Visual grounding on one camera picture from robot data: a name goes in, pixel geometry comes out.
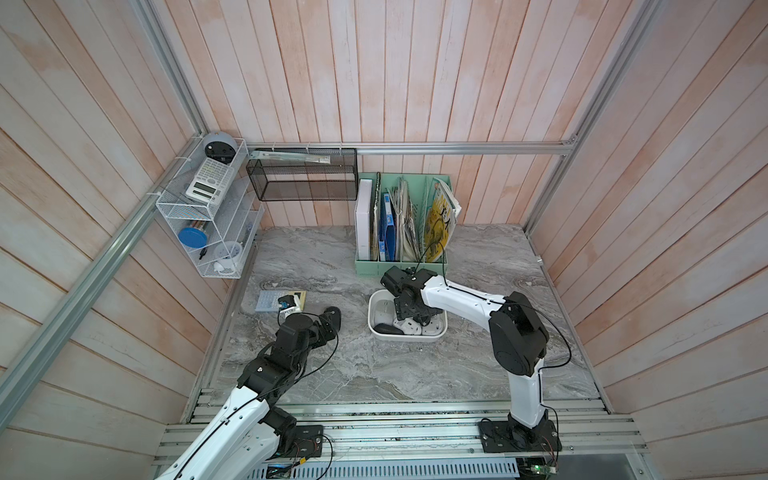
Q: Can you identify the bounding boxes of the white storage box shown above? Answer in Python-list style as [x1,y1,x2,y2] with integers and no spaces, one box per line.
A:
[368,290,448,343]

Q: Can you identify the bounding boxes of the dark grey mouse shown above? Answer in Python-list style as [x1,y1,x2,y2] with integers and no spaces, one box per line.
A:
[374,323,404,335]

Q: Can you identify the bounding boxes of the white mouse with label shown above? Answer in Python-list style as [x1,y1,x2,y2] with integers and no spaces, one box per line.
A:
[421,317,445,337]

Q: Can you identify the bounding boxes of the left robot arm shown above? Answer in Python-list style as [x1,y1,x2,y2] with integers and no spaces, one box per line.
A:
[159,307,341,479]

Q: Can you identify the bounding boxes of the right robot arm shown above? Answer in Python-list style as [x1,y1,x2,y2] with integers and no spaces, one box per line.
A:
[380,266,562,453]

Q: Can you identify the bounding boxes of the blue book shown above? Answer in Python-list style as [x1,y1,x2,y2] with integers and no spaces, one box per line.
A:
[380,191,397,262]

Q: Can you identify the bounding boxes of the yellow blue calculator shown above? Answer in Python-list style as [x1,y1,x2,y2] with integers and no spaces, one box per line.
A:
[254,290,307,313]

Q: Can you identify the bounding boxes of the green magazine file holder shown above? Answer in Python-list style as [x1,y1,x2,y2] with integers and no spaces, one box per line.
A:
[355,172,452,278]

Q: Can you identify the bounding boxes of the white binder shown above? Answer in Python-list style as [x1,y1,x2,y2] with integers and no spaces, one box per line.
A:
[354,179,373,261]

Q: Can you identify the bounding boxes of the yellow picture book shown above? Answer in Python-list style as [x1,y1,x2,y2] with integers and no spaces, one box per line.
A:
[423,176,462,263]

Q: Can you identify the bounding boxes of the white cup on shelf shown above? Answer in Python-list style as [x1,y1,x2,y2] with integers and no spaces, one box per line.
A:
[213,241,243,275]

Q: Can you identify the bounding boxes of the blue lid jar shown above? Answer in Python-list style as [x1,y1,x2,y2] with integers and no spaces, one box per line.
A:
[177,222,209,249]

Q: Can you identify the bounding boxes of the ruler on basket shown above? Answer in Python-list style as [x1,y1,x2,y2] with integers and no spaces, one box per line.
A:
[250,150,331,164]

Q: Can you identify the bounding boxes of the black mesh basket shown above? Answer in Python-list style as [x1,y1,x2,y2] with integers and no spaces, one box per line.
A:
[246,148,359,202]

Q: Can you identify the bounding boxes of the white calculator on shelf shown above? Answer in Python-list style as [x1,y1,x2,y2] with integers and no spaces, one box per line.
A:
[185,158,235,205]

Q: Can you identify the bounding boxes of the round black white speaker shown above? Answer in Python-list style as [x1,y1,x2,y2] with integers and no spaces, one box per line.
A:
[202,132,238,165]

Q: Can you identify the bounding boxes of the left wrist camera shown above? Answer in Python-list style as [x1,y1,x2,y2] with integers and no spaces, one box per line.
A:
[278,292,302,321]

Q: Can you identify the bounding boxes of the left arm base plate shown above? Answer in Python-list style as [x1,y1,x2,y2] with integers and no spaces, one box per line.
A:
[270,425,324,460]

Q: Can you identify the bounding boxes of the white wire shelf rack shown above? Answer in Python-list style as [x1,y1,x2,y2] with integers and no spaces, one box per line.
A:
[156,135,263,279]

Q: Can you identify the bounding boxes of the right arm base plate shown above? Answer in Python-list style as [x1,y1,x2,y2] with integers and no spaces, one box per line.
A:
[477,416,562,453]

